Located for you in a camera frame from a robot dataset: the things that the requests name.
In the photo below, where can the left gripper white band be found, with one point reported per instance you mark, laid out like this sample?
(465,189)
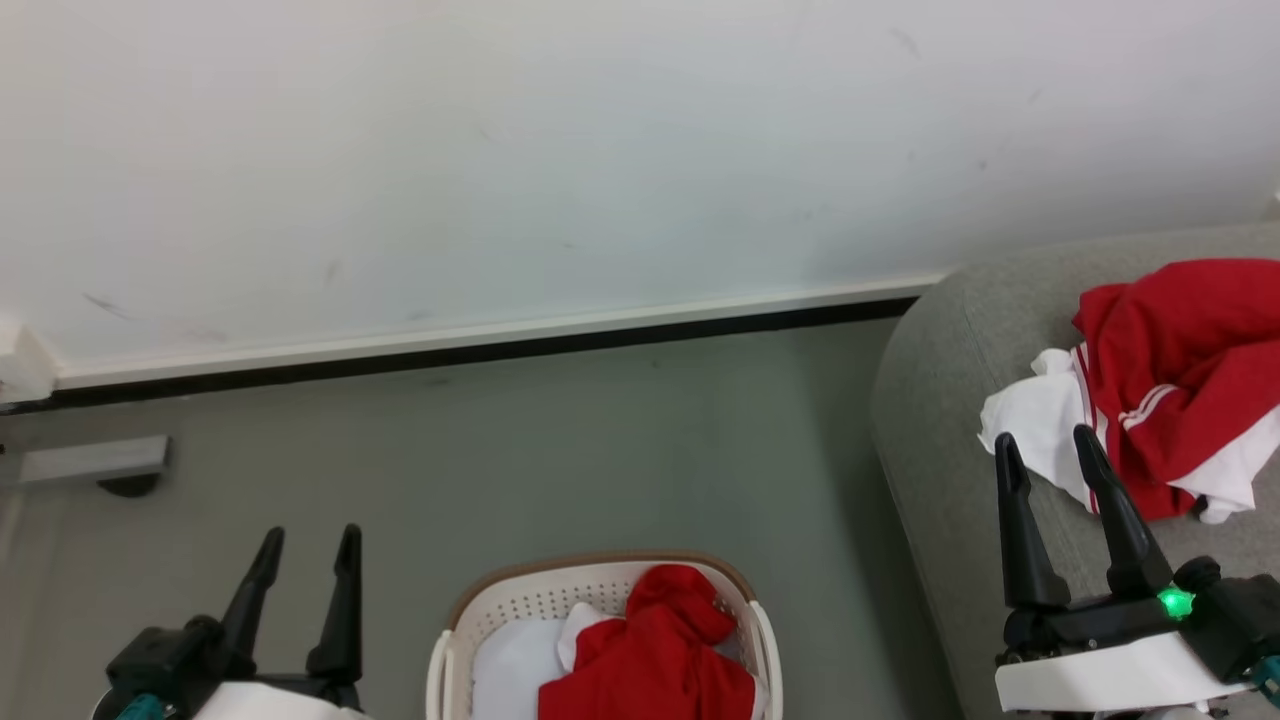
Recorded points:
(290,700)

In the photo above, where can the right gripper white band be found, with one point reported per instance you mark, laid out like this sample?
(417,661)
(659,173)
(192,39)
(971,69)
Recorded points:
(1100,660)

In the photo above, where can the red garment with white stripes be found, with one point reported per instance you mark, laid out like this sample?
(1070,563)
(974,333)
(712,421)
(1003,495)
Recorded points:
(1170,390)

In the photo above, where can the white plastic laundry basket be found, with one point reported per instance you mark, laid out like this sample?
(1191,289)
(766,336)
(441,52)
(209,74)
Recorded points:
(540,600)

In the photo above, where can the grey fabric sofa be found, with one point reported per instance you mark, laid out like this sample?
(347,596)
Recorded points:
(960,420)

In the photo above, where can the plain red garment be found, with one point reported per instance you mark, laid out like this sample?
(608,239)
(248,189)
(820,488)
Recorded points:
(655,650)

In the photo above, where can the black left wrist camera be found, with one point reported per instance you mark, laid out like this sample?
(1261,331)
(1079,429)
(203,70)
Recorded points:
(160,660)

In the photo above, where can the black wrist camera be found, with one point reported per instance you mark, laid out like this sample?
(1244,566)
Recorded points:
(1235,620)
(160,660)

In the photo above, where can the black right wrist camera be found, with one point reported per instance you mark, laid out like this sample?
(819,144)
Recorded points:
(1235,620)

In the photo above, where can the grey metal floor bracket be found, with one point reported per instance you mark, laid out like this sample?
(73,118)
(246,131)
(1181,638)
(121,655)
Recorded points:
(90,462)

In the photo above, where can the black and white wall skirting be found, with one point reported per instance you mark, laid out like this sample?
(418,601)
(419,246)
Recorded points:
(480,335)

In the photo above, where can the white wall corner block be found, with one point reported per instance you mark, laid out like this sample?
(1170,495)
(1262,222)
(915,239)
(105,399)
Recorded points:
(25,365)

